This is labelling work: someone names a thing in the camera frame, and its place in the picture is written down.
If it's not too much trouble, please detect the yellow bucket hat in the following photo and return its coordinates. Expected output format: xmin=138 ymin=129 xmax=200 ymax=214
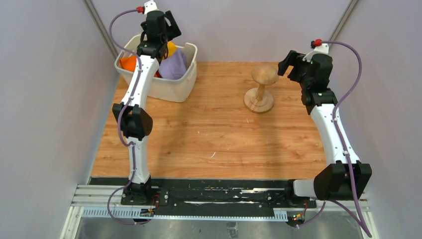
xmin=164 ymin=41 xmax=177 ymax=59

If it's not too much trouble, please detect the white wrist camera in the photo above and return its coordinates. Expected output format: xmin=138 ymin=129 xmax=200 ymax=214
xmin=302 ymin=43 xmax=329 ymax=62
xmin=143 ymin=0 xmax=158 ymax=15

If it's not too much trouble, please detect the white plastic basket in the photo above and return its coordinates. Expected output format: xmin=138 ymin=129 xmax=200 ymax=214
xmin=114 ymin=34 xmax=198 ymax=103

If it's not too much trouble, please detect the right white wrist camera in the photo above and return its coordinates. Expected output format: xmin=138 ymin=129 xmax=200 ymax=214
xmin=302 ymin=43 xmax=329 ymax=62

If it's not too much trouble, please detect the wooden hat stand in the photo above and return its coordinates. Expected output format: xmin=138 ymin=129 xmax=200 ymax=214
xmin=243 ymin=65 xmax=279 ymax=114

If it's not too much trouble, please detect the aluminium frame rail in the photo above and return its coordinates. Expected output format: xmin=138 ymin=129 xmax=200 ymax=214
xmin=71 ymin=185 xmax=357 ymax=228

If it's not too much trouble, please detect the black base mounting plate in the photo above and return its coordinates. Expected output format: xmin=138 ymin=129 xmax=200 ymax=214
xmin=110 ymin=178 xmax=317 ymax=221

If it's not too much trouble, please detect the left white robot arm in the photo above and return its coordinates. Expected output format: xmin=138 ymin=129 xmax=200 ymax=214
xmin=112 ymin=7 xmax=181 ymax=206

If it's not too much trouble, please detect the orange bucket hat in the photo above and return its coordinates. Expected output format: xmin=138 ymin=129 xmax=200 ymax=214
xmin=116 ymin=55 xmax=137 ymax=81

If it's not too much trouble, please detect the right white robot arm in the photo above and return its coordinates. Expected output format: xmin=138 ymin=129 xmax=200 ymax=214
xmin=278 ymin=50 xmax=372 ymax=208

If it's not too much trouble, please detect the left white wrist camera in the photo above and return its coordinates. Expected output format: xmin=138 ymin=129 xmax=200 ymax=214
xmin=143 ymin=0 xmax=158 ymax=15

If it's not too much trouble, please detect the purple bucket hat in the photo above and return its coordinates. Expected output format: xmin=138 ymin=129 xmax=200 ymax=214
xmin=158 ymin=48 xmax=187 ymax=80

